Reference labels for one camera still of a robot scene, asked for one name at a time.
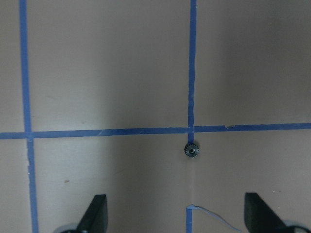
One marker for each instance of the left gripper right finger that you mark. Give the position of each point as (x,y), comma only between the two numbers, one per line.
(260,218)

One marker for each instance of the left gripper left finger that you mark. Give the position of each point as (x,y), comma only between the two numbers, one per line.
(95,219)

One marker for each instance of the small black bearing gear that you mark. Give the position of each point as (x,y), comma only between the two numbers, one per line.
(191,150)

